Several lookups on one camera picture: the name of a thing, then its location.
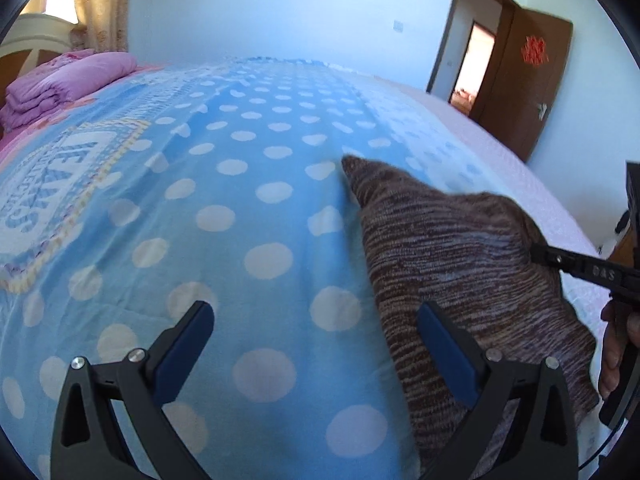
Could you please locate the red paper door decoration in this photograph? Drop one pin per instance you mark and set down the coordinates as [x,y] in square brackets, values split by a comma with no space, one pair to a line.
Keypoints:
[534,51]

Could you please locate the person's right hand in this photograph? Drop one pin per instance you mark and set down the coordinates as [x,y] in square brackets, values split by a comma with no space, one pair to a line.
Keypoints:
[611,355]

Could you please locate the beige patterned curtain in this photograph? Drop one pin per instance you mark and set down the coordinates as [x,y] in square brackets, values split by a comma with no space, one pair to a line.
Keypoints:
[100,10]

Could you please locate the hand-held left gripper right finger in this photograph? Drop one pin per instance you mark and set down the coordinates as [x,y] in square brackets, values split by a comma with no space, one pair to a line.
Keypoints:
[445,355]

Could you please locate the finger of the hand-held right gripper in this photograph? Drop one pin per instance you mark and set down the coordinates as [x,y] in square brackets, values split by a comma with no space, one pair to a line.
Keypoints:
[575,262]

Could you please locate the white wall switch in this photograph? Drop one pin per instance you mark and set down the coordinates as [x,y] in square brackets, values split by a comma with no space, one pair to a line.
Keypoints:
[398,25]

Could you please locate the brown wooden door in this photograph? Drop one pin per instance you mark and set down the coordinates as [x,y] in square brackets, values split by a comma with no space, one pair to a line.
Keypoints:
[520,100]

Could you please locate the brown striped knit garment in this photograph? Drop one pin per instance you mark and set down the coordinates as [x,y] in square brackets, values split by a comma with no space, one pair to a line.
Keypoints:
[450,240]

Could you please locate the blue polka dot blanket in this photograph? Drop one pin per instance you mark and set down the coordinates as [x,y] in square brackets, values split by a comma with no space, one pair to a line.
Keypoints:
[250,210]

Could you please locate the cream wooden headboard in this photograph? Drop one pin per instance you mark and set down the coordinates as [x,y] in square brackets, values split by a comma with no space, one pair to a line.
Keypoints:
[35,27]

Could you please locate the dark door frame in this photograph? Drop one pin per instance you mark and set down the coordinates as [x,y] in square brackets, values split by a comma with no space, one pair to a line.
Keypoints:
[450,35]

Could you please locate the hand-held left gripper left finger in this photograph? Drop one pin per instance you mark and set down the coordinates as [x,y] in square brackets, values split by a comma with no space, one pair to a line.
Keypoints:
[182,355]

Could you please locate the pale pink bed sheet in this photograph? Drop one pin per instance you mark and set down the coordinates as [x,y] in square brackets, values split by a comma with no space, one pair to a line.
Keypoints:
[525,180]

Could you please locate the folded purple quilt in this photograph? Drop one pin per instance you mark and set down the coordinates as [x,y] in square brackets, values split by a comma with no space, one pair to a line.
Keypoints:
[65,80]

